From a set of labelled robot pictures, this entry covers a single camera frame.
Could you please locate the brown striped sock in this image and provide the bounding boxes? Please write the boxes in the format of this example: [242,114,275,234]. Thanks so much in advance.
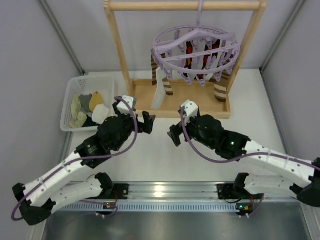
[209,70,230,102]
[150,55,174,96]

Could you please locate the purple round clip hanger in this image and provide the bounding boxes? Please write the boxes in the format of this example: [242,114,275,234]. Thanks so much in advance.
[151,0,240,86]

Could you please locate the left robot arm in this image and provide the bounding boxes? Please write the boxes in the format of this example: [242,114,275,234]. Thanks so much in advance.
[12,96,156,226]

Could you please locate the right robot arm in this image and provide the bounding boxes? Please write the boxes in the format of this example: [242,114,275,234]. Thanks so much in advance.
[167,115,320,208]

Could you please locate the wooden hanger rack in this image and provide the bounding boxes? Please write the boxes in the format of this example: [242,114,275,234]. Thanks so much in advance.
[103,0,267,119]

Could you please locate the dark navy sock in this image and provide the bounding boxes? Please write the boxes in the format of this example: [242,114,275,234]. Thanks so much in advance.
[82,116,99,128]

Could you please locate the mustard yellow sock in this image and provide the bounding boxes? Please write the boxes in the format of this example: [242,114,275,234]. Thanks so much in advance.
[89,91,104,113]

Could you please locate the pale green sock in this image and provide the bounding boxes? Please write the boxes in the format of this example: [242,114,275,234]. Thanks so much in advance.
[70,94,88,129]

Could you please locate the grey sock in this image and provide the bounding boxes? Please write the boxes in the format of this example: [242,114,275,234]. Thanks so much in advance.
[78,94,92,115]

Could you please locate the white plastic basket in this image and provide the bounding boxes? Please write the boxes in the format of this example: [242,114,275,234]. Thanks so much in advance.
[60,75,119,132]

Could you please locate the red black argyle sock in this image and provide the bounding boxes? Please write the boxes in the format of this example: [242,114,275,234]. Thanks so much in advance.
[184,40,198,70]

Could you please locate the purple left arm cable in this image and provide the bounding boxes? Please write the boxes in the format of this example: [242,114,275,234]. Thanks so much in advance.
[11,95,139,222]

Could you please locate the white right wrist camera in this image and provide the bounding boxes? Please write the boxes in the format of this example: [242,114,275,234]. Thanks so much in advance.
[178,100,199,118]

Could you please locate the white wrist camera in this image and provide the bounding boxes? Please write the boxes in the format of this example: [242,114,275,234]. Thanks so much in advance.
[178,100,199,118]
[115,95,137,115]

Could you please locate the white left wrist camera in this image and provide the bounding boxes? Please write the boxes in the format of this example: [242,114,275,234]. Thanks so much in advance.
[115,95,137,115]

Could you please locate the aluminium mounting rail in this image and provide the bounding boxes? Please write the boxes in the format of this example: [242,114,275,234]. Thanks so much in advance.
[39,181,306,201]

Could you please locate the white slotted cable duct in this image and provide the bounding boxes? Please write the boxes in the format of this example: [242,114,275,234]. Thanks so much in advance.
[59,201,250,213]

